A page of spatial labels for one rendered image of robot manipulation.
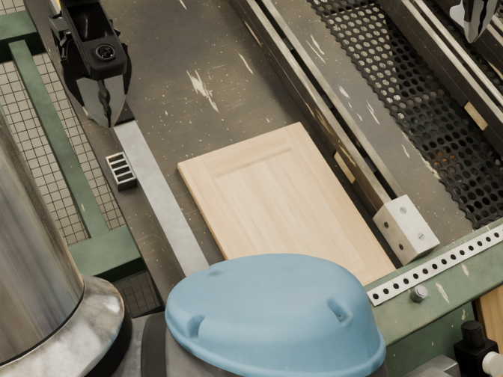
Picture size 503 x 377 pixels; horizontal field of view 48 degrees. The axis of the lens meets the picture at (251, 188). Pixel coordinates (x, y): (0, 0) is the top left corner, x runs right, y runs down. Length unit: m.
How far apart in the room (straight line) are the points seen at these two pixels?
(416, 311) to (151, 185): 0.58
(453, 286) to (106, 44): 0.83
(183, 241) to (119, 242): 0.15
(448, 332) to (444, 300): 0.06
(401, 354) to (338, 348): 0.86
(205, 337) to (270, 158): 0.98
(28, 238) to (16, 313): 0.04
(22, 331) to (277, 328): 0.12
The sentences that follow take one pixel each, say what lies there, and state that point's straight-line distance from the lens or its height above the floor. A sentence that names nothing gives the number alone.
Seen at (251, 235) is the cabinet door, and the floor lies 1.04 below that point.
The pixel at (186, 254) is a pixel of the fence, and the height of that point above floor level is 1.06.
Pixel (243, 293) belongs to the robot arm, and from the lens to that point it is 0.32.
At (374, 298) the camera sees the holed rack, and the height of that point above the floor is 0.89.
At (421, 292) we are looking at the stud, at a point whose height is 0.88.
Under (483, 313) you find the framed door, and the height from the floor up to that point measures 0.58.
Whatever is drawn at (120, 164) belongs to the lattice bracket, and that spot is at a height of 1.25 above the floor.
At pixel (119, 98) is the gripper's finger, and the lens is 0.81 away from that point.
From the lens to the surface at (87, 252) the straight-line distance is 1.18.
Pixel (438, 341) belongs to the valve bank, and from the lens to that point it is 1.21.
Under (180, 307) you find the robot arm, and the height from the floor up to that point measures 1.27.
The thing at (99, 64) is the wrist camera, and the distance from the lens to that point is 0.70.
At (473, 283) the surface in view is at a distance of 1.26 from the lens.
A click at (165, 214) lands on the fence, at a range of 1.13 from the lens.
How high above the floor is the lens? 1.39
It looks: 13 degrees down
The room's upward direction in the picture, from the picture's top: 16 degrees counter-clockwise
